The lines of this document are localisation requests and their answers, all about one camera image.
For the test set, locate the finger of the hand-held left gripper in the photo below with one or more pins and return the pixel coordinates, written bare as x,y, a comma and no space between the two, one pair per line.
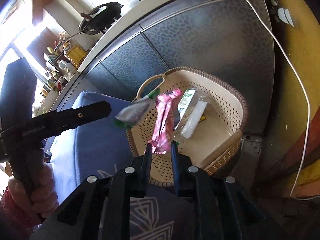
87,113

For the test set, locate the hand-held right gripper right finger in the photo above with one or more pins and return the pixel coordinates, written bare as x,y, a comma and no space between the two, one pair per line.
174,160

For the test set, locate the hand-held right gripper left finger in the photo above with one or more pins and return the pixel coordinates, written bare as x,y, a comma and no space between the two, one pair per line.
147,160

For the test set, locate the pink snack wrapper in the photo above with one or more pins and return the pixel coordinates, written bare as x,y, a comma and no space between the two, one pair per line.
162,120

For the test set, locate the beige plastic basket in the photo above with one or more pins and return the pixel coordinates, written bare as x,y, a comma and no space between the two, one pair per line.
225,110

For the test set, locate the person's left forearm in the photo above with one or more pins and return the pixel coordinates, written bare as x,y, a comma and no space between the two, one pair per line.
12,220

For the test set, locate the person's left hand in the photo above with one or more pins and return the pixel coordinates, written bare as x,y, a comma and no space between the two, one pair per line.
47,192

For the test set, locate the blue printed cloth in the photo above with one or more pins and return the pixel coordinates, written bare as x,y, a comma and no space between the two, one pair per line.
95,142

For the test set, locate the row of condiment bottles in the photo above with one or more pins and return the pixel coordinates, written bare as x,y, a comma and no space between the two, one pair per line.
53,80

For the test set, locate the silver green snack packet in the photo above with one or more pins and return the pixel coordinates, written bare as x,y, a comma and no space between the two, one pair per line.
135,112

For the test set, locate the clear bag with leaf print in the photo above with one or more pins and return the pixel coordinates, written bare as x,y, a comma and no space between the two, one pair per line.
192,115

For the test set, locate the white plastic jug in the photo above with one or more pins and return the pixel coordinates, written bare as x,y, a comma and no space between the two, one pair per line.
64,66

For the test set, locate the window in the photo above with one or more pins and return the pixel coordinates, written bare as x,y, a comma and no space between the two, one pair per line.
10,35

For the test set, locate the yellow cooking oil bottle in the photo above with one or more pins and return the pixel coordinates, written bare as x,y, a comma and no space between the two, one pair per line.
77,55

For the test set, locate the steel ladle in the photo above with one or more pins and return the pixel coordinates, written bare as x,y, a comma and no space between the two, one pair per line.
67,40

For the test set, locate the black wok with lid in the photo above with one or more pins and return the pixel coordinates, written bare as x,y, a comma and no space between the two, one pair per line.
107,15

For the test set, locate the dark grey kitchen cabinet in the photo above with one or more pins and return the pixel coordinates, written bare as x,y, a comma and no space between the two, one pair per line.
200,42

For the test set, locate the white plastic object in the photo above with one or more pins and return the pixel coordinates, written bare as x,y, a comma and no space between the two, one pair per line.
283,13

